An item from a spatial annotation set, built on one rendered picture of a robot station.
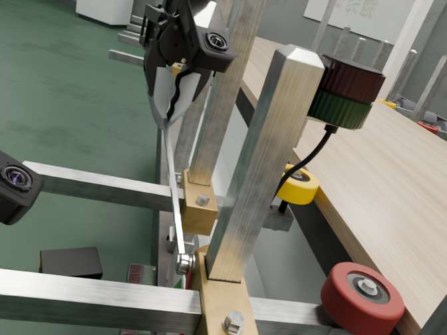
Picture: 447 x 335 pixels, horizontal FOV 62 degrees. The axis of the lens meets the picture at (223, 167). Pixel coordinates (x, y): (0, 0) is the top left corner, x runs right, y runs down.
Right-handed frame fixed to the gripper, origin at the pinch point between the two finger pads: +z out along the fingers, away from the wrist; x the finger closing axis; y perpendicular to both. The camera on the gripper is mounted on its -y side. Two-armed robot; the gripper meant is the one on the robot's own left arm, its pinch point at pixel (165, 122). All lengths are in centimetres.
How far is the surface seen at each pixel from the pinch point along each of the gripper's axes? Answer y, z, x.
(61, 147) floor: 180, 96, -17
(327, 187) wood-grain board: -8.5, 5.4, -27.1
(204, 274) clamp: -20.7, 8.3, 1.2
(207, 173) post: 1.3, 8.7, -9.9
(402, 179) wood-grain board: -6, 5, -52
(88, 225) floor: 100, 96, -19
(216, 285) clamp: -22.4, 8.3, 0.6
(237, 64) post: 1.4, -9.5, -9.5
